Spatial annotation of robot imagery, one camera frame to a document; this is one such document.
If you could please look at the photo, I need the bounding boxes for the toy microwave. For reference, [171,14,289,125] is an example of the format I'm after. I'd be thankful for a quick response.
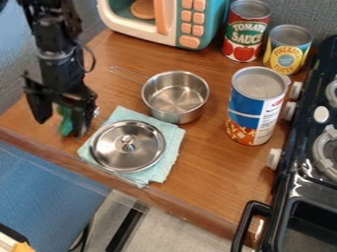
[96,0,231,51]

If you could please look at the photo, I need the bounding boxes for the green toy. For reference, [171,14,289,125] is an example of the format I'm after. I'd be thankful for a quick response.
[55,102,80,138]

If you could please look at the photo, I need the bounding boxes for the blue and white can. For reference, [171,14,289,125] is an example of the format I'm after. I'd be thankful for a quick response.
[224,65,293,147]

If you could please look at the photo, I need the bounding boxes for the silver lid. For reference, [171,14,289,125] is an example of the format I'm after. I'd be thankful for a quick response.
[88,119,168,174]

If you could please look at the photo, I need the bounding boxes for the toy stove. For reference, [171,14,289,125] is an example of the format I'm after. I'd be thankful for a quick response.
[230,33,337,252]

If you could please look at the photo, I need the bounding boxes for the red tomato can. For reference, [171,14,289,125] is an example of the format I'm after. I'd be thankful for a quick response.
[220,0,273,64]

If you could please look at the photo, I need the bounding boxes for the silver pot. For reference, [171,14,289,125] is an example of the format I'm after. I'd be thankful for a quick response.
[107,65,213,125]

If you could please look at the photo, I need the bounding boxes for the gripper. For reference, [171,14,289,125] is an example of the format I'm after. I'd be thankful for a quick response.
[21,48,101,140]

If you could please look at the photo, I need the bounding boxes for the light green cloth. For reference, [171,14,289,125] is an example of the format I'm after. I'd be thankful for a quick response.
[76,104,187,190]

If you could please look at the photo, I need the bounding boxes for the yellow pineapple can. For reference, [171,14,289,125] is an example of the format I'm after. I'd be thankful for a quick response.
[261,24,315,77]

